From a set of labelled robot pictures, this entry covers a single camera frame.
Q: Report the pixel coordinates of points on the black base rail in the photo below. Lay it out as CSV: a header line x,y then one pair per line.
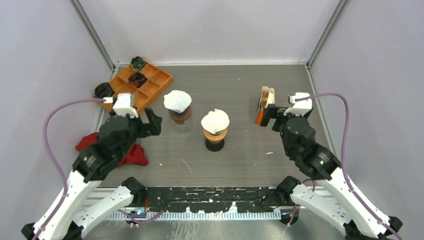
x,y
212,199

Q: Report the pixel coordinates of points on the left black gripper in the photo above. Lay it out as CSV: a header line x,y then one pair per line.
x,y
153,127

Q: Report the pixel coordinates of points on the orange wooden compartment tray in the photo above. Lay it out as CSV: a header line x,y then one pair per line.
x,y
146,85

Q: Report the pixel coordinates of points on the red cloth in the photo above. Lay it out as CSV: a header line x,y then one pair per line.
x,y
135,156

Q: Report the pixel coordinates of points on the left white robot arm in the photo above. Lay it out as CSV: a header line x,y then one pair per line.
x,y
62,221

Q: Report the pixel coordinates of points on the black rolled cloth in tray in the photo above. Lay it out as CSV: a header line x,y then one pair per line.
x,y
137,79

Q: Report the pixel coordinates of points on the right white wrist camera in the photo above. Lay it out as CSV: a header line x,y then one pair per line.
x,y
300,104

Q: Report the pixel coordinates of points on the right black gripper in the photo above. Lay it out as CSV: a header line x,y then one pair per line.
x,y
271,111

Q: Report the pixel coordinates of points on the glass beaker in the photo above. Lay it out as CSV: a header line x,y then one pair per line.
x,y
183,126

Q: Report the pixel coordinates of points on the red and black carafe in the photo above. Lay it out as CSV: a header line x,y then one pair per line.
x,y
214,146

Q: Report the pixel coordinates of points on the light wooden ring holder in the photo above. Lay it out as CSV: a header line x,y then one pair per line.
x,y
215,138

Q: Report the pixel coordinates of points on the orange coffee filter box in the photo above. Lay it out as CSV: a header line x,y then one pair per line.
x,y
259,112

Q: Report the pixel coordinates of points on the dark patterned rolled cloth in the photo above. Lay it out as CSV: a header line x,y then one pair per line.
x,y
137,63

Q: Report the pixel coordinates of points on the white paper coffee filter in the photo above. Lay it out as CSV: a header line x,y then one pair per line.
x,y
177,101

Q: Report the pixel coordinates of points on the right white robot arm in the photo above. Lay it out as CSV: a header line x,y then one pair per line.
x,y
353,215

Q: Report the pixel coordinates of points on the dark wooden dripper stand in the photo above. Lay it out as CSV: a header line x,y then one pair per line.
x,y
180,118

